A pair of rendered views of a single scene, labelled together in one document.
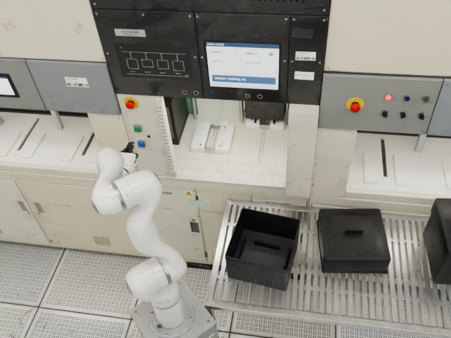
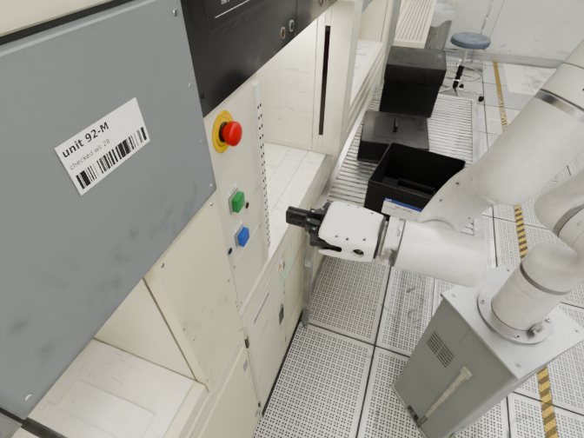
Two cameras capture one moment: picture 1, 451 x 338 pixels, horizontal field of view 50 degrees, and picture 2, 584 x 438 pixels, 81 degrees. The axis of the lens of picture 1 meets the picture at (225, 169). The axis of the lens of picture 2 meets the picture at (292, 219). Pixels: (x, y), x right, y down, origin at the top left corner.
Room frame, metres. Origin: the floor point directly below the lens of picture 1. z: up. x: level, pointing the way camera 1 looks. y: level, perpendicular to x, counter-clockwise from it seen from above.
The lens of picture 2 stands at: (1.53, 0.87, 1.64)
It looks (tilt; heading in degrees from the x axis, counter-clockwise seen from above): 44 degrees down; 277
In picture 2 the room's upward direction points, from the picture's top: straight up
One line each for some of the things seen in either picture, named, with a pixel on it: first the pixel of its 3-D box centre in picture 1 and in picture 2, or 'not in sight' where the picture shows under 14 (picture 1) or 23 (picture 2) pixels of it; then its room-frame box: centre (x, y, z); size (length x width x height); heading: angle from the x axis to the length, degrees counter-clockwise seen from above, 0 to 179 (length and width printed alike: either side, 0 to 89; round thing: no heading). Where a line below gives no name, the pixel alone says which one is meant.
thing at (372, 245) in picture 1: (352, 237); (394, 135); (1.24, -0.55, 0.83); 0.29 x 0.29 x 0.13; 84
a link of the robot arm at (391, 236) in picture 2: not in sight; (388, 241); (1.41, 0.46, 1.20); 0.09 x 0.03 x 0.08; 77
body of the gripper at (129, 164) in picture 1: (122, 164); (354, 231); (1.47, 0.44, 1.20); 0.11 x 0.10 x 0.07; 167
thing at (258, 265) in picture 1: (263, 248); (413, 189); (1.21, -0.14, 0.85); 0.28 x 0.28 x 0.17; 69
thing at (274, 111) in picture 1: (266, 90); not in sight; (2.08, -0.26, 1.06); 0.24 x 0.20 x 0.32; 77
